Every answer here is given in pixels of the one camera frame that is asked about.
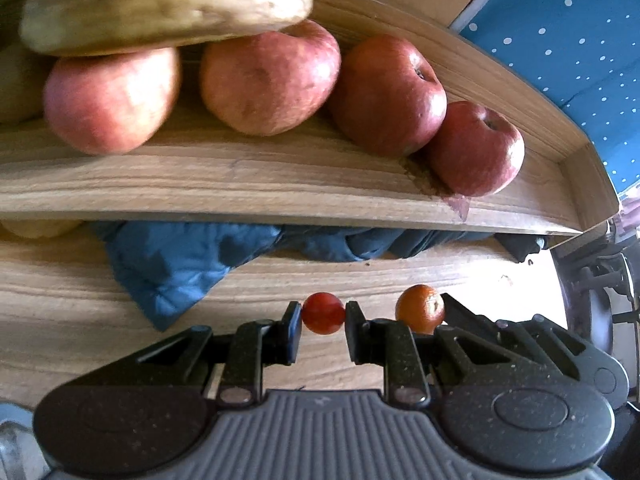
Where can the dark blue quilted cloth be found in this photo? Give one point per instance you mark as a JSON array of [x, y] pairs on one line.
[[175, 270]]

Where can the red apple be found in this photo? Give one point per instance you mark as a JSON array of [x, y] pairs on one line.
[[112, 105], [475, 150], [270, 77], [387, 95]]

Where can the wooden shelf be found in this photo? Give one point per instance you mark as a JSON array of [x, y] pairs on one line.
[[250, 180]]

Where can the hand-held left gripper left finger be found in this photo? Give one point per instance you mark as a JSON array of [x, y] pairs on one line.
[[291, 335]]

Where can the small orange tangerine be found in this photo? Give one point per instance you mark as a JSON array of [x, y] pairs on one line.
[[419, 307]]

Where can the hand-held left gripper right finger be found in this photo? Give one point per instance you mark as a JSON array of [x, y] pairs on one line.
[[354, 335]]

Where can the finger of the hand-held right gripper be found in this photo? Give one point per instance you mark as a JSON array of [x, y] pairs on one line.
[[545, 340]]

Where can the red cherry tomato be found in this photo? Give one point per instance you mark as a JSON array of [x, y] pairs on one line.
[[324, 314]]

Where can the blue dotted board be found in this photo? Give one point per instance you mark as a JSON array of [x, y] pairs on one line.
[[565, 35]]

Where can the large brown spotted banana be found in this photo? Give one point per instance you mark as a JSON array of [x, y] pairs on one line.
[[165, 10]]

